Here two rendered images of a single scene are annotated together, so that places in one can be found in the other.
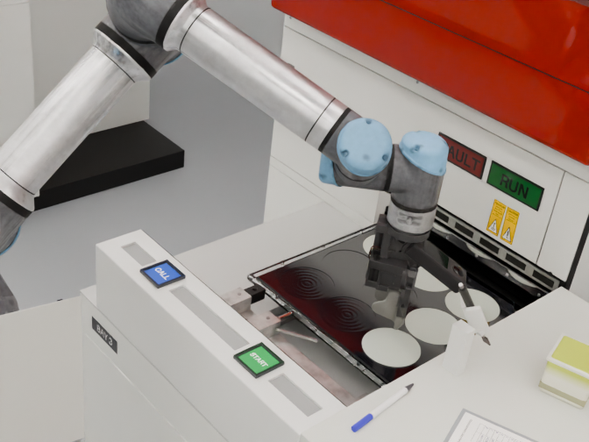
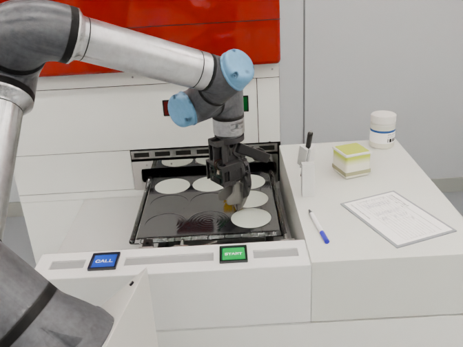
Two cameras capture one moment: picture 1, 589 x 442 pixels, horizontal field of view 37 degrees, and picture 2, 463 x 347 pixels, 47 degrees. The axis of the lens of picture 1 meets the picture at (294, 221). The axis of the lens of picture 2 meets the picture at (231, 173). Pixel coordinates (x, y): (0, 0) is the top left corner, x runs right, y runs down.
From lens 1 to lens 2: 83 cm
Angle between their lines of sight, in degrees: 40
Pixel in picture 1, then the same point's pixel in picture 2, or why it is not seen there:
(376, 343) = (242, 221)
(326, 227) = (107, 208)
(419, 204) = (240, 112)
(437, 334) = (257, 200)
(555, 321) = not seen: hidden behind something
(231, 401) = (235, 292)
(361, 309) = (209, 214)
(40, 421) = not seen: outside the picture
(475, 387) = (327, 194)
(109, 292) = not seen: hidden behind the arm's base
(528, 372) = (330, 177)
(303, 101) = (189, 54)
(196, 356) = (188, 286)
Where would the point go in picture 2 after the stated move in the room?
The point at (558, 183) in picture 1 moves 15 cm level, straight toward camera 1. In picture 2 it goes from (255, 87) to (284, 99)
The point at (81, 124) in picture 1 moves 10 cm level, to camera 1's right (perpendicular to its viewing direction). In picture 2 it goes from (11, 163) to (65, 145)
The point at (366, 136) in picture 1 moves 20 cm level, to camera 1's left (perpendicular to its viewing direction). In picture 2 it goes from (239, 59) to (158, 82)
